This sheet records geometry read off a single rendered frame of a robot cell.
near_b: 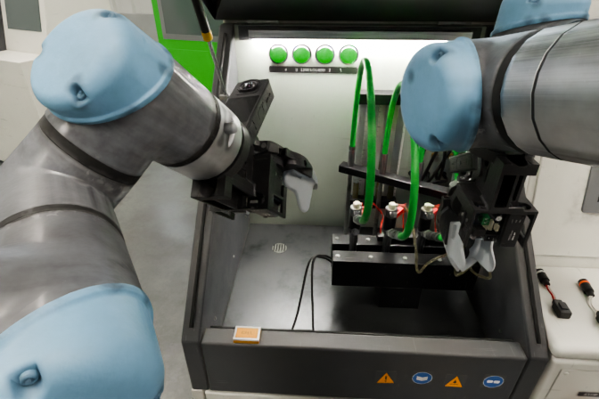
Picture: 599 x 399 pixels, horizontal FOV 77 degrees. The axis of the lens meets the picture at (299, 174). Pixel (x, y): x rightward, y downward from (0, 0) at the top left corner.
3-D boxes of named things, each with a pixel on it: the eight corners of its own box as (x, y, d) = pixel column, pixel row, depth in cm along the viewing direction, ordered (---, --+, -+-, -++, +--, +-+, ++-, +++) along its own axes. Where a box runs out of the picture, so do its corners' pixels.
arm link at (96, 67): (-3, 78, 24) (84, -22, 24) (126, 142, 34) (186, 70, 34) (45, 142, 21) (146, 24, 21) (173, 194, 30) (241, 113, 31)
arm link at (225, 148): (154, 93, 35) (232, 80, 32) (184, 115, 39) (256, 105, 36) (140, 170, 32) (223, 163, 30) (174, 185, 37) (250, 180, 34)
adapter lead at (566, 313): (570, 320, 74) (573, 312, 73) (557, 318, 74) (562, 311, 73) (542, 274, 84) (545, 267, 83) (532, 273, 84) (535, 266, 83)
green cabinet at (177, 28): (175, 138, 384) (142, -45, 303) (212, 111, 451) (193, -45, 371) (271, 151, 358) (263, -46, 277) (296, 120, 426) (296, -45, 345)
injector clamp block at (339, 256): (330, 305, 95) (332, 260, 88) (329, 276, 104) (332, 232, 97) (466, 311, 94) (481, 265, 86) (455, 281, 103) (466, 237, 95)
